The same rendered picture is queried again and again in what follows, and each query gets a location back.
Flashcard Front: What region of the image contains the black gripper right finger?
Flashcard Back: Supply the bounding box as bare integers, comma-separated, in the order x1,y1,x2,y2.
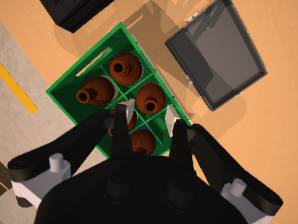
165,105,283,224

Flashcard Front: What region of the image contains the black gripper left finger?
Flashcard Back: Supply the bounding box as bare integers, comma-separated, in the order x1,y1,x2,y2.
7,99,137,209

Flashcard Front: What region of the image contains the green bottle crate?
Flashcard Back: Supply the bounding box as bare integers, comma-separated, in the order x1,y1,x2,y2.
62,38,192,159

